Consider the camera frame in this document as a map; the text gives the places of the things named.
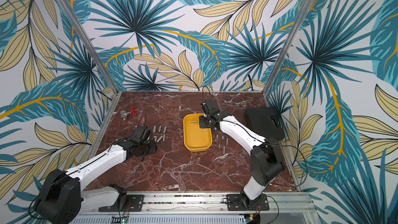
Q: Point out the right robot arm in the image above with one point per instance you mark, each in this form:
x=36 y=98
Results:
x=266 y=158

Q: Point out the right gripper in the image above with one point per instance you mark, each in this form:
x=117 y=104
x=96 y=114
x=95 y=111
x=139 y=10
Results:
x=204 y=121

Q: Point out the yellow plastic storage box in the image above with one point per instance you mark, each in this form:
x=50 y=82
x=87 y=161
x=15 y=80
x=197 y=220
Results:
x=195 y=138

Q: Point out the metal valve red handle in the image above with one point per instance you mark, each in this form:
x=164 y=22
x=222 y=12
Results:
x=124 y=114

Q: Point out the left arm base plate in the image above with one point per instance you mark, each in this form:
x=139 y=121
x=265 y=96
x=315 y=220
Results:
x=125 y=203

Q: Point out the black plastic tool case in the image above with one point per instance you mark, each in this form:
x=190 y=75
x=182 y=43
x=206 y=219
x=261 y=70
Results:
x=263 y=122

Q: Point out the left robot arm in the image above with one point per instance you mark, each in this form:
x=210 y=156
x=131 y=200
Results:
x=63 y=196

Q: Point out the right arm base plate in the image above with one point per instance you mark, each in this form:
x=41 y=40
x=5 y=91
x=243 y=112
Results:
x=240 y=202

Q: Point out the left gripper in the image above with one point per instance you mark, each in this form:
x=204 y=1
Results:
x=154 y=148

